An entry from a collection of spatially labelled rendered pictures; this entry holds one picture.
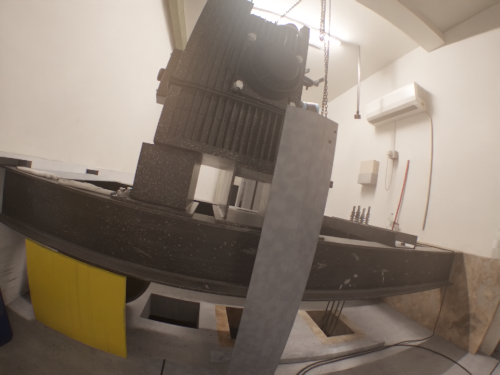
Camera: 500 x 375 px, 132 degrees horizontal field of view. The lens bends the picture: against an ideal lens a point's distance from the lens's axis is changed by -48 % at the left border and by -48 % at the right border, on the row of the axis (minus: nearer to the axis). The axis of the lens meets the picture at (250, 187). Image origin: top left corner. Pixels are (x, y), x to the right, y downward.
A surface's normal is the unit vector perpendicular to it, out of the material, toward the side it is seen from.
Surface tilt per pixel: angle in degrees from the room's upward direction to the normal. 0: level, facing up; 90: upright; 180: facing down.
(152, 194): 90
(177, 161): 90
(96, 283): 90
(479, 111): 90
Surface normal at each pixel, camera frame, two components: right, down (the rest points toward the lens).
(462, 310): -0.96, -0.21
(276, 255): 0.05, -0.02
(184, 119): 0.39, 0.05
